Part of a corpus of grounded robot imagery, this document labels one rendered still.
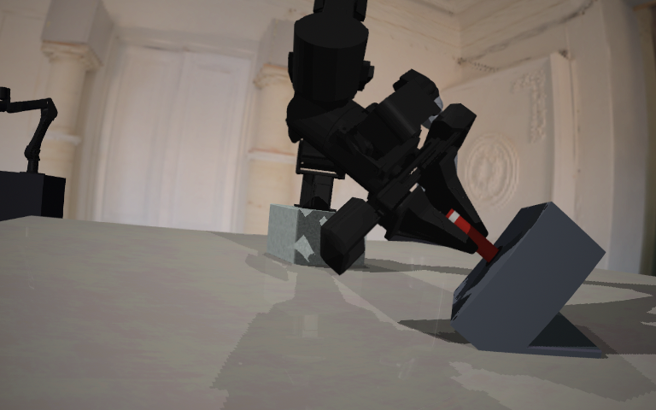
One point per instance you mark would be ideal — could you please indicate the red peg with white band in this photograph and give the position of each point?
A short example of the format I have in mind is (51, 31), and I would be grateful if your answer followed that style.
(485, 248)

